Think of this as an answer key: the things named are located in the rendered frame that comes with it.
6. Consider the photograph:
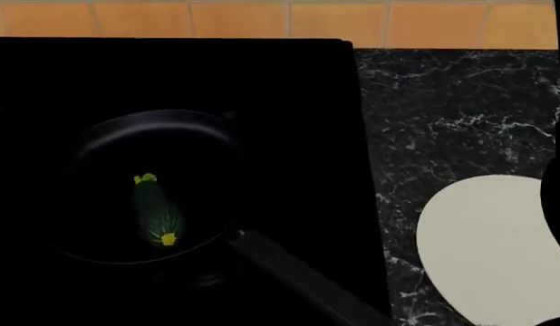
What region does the green zucchini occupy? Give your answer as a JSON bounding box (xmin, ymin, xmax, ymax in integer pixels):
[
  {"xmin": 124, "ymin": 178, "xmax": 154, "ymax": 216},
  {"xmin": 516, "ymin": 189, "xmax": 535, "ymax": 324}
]
[{"xmin": 132, "ymin": 172, "xmax": 186, "ymax": 248}]

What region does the black frying pan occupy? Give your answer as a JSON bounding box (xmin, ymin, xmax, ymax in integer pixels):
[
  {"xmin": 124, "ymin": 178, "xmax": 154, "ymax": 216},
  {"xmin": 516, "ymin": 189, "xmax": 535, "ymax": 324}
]
[{"xmin": 53, "ymin": 109, "xmax": 390, "ymax": 326}]

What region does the white round plate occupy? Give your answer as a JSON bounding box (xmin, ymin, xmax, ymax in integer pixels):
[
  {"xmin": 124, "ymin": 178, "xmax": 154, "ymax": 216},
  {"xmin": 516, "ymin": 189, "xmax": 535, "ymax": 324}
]
[{"xmin": 415, "ymin": 174, "xmax": 560, "ymax": 326}]

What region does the black glass cooktop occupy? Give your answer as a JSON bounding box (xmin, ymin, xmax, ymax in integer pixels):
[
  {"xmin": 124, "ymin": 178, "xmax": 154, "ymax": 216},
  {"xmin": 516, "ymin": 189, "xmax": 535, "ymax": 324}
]
[{"xmin": 0, "ymin": 35, "xmax": 393, "ymax": 326}]

